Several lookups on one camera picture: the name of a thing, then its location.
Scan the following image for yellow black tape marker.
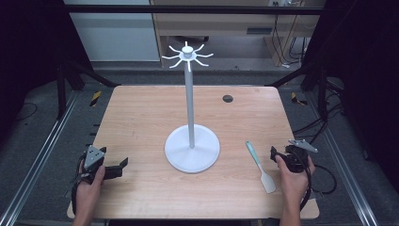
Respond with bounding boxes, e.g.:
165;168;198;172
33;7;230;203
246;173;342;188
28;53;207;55
89;89;104;107
290;91;309;106

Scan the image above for person's right hand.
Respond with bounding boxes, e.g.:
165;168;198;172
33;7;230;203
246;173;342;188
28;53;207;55
275;154;316;206

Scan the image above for thin black floor cable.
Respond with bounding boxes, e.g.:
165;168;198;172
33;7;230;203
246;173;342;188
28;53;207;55
14;101;40;122

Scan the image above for person's left hand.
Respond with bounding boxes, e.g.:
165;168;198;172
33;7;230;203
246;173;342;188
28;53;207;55
74;159;107;206

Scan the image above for aluminium floor rail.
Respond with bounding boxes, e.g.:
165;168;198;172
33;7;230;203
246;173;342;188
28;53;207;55
0;89;80;226
304;91;381;226

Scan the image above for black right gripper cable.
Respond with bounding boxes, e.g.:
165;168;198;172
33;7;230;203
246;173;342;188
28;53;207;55
298;155;314;212

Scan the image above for white hook stand rack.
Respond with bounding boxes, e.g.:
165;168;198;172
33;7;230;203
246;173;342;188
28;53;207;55
161;40;221;174

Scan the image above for hanging black desk cables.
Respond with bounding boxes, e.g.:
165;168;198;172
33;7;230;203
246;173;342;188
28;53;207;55
270;13;311;69

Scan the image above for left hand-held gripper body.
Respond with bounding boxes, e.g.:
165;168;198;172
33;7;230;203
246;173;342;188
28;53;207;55
76;144;108;185

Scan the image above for black looped floor cable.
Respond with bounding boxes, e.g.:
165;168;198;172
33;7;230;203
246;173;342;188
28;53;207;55
311;163;339;196

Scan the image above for white cabinet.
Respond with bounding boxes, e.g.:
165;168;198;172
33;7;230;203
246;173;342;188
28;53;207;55
63;0;161;63

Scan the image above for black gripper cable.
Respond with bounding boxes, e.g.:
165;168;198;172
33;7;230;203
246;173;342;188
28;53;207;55
298;155;314;212
70;153;88;217

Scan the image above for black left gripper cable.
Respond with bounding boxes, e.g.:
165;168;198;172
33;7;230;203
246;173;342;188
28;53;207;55
70;153;88;217

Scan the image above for teal handled white spatula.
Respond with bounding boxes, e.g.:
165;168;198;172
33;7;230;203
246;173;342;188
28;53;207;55
245;139;278;195

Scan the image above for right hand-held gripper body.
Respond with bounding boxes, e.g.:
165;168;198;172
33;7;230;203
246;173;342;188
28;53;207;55
281;138;319;174

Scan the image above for black floor cable bundle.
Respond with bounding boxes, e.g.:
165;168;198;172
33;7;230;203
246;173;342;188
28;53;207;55
292;77;346;146

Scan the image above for black horizontal frame bar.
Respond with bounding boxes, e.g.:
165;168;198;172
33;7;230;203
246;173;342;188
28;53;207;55
63;4;327;16

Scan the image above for black metal frame strut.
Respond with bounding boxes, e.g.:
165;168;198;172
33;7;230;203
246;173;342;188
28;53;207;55
265;57;331;121
56;58;121;121

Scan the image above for dark curtain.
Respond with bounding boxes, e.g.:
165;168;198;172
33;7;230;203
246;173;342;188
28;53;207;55
300;0;399;186
0;0;95;149

